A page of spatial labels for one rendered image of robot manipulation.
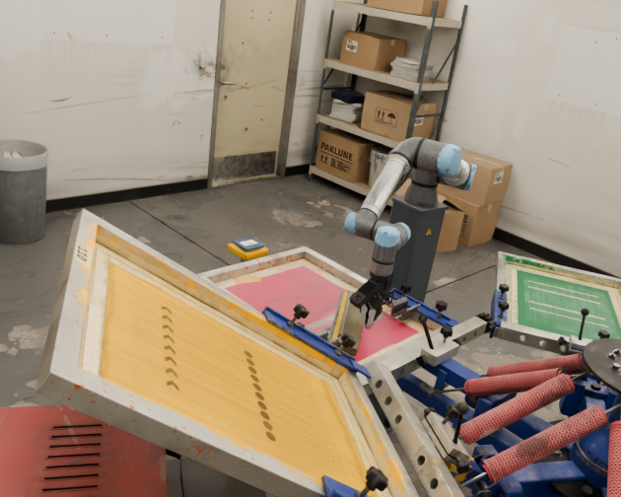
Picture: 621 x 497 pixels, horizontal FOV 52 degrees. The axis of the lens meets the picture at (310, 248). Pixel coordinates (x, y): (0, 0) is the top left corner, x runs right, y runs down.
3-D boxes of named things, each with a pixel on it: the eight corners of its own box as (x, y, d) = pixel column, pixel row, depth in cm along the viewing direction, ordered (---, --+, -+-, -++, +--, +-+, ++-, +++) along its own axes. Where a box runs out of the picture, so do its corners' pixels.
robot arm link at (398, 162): (397, 124, 240) (340, 219, 216) (425, 131, 236) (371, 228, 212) (397, 147, 249) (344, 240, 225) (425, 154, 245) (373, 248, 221)
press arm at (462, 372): (421, 368, 200) (424, 354, 198) (432, 362, 204) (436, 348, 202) (467, 396, 189) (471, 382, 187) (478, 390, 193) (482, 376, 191)
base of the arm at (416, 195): (419, 194, 295) (423, 174, 291) (444, 205, 285) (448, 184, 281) (396, 197, 286) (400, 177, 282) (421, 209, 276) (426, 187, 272)
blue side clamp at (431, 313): (381, 306, 245) (385, 290, 242) (390, 303, 248) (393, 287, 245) (447, 342, 226) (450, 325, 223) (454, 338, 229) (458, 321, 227)
